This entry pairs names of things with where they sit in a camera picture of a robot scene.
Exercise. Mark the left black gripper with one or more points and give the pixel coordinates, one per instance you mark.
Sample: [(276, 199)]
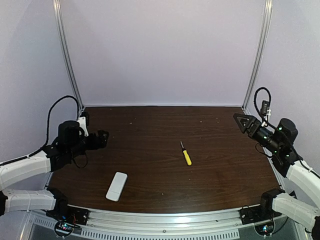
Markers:
[(95, 140)]

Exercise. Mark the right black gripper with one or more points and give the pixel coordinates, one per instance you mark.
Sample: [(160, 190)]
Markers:
[(251, 126)]

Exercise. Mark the white remote control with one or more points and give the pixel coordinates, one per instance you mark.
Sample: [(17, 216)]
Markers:
[(116, 186)]

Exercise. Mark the yellow handled screwdriver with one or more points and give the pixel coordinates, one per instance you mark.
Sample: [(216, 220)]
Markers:
[(185, 154)]

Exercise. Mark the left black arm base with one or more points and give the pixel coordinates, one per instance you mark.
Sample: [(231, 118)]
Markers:
[(69, 222)]

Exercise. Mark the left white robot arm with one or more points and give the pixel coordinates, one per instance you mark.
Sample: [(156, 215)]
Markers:
[(73, 140)]

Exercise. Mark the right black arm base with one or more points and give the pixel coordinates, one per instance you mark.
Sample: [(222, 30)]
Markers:
[(264, 223)]

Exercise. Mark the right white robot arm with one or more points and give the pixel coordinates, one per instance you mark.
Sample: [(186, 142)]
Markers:
[(291, 166)]

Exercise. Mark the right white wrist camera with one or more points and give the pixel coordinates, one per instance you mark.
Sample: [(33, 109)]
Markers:
[(266, 112)]

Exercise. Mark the front aluminium rail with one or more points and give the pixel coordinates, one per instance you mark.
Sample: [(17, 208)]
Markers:
[(210, 225)]

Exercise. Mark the right aluminium frame post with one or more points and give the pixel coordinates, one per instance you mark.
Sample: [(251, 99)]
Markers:
[(263, 36)]

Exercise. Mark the aluminium frame post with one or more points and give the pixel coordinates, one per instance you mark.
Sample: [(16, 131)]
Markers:
[(65, 51), (263, 36)]

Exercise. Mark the left aluminium frame post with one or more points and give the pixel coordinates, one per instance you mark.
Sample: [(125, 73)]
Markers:
[(65, 51)]

